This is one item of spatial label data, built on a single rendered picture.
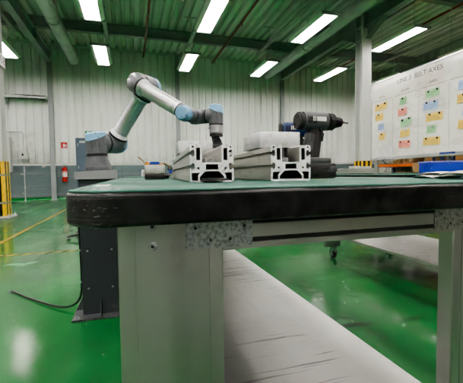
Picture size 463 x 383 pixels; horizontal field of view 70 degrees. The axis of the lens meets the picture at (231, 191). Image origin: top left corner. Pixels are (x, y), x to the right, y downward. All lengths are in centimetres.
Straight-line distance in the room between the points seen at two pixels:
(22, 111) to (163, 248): 1266
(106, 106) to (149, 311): 1234
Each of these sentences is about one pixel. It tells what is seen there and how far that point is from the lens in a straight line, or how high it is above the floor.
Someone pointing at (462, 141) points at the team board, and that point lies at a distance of 392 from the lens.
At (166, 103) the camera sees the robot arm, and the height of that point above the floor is 116.
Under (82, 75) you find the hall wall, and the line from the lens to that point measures 1308.
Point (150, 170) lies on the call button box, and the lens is 139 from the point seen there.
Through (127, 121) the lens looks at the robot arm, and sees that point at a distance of 210.
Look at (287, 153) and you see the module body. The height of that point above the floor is 85.
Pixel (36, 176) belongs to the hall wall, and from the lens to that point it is 1286.
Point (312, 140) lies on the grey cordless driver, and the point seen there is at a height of 90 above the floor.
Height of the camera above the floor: 80
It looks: 3 degrees down
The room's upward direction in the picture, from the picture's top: 1 degrees counter-clockwise
